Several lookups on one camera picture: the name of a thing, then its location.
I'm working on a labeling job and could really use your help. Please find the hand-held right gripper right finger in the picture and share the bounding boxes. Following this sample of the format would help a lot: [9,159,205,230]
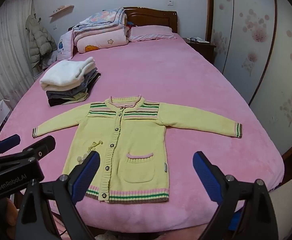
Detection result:
[192,151,279,240]

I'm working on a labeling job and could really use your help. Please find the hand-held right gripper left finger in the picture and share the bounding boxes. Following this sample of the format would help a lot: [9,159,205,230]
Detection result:
[15,151,101,240]

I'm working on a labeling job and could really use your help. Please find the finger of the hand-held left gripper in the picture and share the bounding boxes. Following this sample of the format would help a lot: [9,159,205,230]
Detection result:
[0,135,56,166]
[0,134,21,157]

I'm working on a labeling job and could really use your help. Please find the yellow striped knit cardigan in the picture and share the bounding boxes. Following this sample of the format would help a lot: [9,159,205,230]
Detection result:
[32,94,243,204]

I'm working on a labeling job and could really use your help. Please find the person's left hand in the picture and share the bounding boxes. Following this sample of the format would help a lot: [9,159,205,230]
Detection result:
[6,198,19,230]

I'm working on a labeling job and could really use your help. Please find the black folded garment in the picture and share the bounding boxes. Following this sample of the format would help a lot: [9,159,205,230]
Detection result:
[48,73,101,107]

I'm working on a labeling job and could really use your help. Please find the pale yellow folded garment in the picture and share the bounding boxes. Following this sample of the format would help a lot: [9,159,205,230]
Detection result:
[61,92,89,105]

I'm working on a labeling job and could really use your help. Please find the white folded sweater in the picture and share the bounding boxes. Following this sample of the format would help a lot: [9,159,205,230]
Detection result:
[39,57,96,92]

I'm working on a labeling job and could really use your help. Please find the grey folded garment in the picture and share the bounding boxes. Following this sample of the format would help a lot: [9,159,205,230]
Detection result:
[46,67,99,100]

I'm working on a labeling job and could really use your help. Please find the white bag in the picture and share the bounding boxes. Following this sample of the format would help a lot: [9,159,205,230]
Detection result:
[269,180,292,240]

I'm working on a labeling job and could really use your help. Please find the white pink curtain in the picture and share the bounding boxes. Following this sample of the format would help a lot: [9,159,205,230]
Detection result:
[0,0,36,113]

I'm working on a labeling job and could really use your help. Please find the pink bed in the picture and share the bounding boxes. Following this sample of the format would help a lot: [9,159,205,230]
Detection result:
[0,31,285,230]

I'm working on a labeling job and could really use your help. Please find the cartoon print pillow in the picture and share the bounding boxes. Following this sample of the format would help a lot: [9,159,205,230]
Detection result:
[57,31,75,61]

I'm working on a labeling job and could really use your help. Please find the beige puffer jacket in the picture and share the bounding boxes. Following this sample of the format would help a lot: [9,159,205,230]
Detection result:
[25,14,59,67]

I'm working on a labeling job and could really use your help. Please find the pink folded quilt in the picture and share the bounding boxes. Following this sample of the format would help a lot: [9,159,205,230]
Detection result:
[73,26,130,53]

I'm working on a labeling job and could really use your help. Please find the wooden nightstand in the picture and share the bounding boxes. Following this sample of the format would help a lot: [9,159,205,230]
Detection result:
[182,37,216,64]

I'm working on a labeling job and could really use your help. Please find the white papers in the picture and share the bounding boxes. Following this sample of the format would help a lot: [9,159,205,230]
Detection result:
[186,37,210,43]

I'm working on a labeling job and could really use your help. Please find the patterned folded quilt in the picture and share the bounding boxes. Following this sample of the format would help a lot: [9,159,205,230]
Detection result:
[72,7,128,34]

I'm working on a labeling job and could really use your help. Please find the floral wardrobe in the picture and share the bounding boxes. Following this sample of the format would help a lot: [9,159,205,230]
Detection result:
[206,0,292,155]

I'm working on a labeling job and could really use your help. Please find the pink pillow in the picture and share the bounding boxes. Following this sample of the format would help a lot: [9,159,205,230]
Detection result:
[128,26,178,42]

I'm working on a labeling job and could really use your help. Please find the wooden headboard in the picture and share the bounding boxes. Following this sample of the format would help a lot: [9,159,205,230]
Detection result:
[123,7,179,33]

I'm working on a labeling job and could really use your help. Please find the beige wall shelf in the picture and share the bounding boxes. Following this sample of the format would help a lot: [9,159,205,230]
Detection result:
[49,4,75,17]

